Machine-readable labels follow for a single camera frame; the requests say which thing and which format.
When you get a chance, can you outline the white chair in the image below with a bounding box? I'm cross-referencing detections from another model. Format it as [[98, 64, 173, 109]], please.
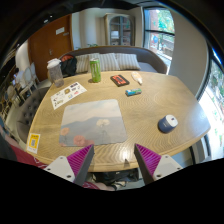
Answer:
[[23, 64, 37, 90]]

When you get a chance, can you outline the striped cushion right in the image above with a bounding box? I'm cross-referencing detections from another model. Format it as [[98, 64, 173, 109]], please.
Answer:
[[116, 53, 140, 70]]

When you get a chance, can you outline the striped cushion left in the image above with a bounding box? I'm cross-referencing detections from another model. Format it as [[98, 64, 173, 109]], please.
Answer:
[[76, 54, 89, 73]]

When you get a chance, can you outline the black backpack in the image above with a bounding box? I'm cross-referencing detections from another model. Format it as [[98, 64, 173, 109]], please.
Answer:
[[60, 55, 77, 76]]

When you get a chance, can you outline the small blue green packet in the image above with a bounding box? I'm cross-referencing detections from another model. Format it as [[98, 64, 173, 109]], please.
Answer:
[[125, 88, 142, 96]]

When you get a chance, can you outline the floral landscape mouse pad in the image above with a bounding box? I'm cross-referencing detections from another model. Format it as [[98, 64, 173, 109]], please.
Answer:
[[59, 99, 127, 147]]

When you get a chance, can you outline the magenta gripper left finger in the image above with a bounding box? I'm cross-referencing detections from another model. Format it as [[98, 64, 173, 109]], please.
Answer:
[[45, 145, 94, 186]]

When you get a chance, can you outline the white sticker sheet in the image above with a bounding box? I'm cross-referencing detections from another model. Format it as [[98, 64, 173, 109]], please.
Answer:
[[51, 82, 86, 110]]

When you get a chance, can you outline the striped cushion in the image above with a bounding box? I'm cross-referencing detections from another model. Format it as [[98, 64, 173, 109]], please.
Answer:
[[89, 53, 120, 72], [116, 53, 140, 70], [76, 54, 89, 73]]

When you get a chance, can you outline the brown wooden door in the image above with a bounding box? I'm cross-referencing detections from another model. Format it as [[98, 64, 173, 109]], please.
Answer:
[[28, 15, 72, 81]]

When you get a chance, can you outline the green drink can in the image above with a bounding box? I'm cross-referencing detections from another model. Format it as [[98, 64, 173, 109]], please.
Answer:
[[90, 58, 101, 83]]

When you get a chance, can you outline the grey curved sofa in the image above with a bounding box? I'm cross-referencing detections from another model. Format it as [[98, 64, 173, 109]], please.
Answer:
[[67, 45, 167, 74]]

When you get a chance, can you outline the yellow QR code sticker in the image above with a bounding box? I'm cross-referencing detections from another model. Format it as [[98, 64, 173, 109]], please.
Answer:
[[27, 133, 41, 153]]

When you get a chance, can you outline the wooden glass door cabinet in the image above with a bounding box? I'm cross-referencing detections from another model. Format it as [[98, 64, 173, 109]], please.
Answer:
[[104, 13, 135, 46]]

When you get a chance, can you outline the grey tufted chair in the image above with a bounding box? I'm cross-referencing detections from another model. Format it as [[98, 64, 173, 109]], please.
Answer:
[[16, 87, 49, 142]]

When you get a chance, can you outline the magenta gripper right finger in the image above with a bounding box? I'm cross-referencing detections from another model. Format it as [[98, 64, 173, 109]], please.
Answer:
[[134, 144, 182, 185]]

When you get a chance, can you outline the clear plastic water bottle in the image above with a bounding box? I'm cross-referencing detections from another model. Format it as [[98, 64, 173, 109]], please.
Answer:
[[47, 58, 64, 87]]

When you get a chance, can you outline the striped cushion middle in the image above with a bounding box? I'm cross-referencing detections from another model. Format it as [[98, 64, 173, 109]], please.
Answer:
[[89, 53, 120, 72]]

